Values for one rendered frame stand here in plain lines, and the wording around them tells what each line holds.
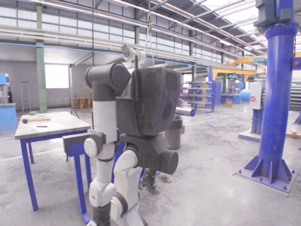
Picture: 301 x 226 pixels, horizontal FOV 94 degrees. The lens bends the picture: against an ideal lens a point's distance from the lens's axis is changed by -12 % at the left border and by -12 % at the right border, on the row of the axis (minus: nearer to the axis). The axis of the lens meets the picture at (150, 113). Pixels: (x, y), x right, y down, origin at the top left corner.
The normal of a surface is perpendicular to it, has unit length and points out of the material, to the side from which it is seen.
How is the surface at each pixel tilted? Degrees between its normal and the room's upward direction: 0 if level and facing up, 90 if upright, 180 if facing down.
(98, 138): 90
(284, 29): 129
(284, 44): 90
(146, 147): 90
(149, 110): 90
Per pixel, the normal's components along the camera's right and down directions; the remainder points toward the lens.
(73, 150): 0.62, 0.11
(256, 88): -0.80, 0.09
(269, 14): 0.11, 0.15
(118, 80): 0.84, 0.08
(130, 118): -0.53, 0.31
